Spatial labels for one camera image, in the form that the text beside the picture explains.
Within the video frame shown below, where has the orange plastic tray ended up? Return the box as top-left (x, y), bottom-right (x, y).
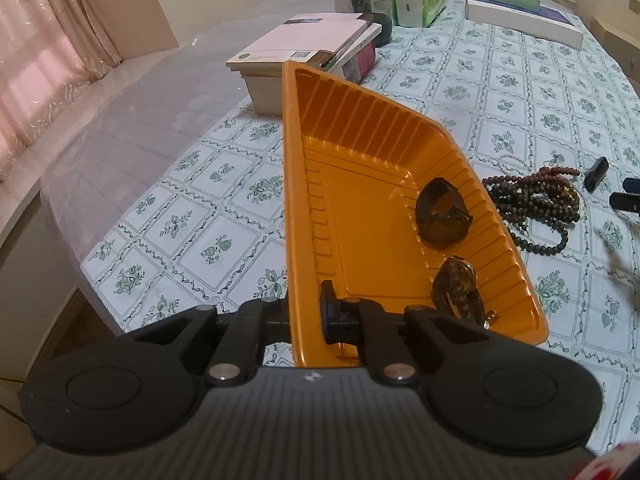
top-left (282, 62), bottom-right (549, 367)

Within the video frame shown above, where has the dark blue flat book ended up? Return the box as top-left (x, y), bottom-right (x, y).
top-left (465, 0), bottom-right (570, 25)

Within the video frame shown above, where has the green glass lantern jar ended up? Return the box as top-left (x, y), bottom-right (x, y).
top-left (334, 0), bottom-right (393, 48)

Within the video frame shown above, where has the long white flat box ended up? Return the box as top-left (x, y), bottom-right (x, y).
top-left (465, 0), bottom-right (584, 50)

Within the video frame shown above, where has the pink curtain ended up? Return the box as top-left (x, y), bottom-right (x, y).
top-left (1, 0), bottom-right (122, 179)

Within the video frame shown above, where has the cardboard box on floor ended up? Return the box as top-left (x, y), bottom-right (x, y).
top-left (590, 18), bottom-right (640, 84)

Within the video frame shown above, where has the dark green bead necklace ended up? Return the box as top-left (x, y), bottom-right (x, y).
top-left (482, 173), bottom-right (584, 256)

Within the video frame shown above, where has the stack of books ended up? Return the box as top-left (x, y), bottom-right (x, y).
top-left (226, 13), bottom-right (382, 116)

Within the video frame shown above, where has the brown wooden bead necklace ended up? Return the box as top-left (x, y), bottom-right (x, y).
top-left (519, 164), bottom-right (582, 189)

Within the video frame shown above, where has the green tissue pack bundle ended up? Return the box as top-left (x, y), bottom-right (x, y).
top-left (390, 0), bottom-right (446, 28)

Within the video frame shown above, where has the floral patterned bed sheet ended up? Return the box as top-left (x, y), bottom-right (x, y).
top-left (80, 0), bottom-right (639, 453)

